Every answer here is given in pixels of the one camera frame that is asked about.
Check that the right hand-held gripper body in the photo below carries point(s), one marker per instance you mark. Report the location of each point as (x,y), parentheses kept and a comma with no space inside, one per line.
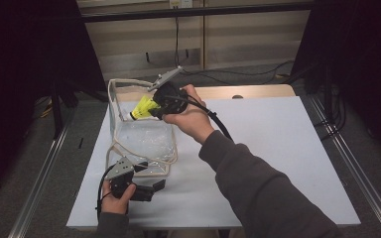
(170,99)

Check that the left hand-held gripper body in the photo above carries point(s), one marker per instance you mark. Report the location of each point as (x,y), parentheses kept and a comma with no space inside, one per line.
(120,169)

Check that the clear plastic bag beige trim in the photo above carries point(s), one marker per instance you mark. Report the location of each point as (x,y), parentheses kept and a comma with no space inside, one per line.
(145,142)

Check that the person's right hand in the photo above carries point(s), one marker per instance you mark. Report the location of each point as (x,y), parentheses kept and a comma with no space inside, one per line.
(191,120)

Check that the person's left hand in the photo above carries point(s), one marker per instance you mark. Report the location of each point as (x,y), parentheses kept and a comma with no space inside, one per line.
(112,205)

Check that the small black stick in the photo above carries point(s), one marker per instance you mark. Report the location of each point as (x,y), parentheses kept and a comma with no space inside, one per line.
(80,142)

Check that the black metal stand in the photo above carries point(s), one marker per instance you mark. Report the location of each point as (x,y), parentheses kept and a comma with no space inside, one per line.
(57,112)

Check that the black horizontal bar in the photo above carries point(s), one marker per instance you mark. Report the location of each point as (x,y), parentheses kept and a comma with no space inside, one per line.
(195,12)

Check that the white table sheet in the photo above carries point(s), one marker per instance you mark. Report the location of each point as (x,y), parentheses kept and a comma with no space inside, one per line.
(278,132)

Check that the black curtain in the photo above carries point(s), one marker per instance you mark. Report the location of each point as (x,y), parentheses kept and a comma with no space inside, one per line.
(13,66)
(370,49)

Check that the aluminium floor rail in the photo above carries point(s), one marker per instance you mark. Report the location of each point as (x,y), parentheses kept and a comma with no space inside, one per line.
(354,165)
(39,185)

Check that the white wall socket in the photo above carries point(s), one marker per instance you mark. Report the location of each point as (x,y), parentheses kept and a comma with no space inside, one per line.
(180,3)

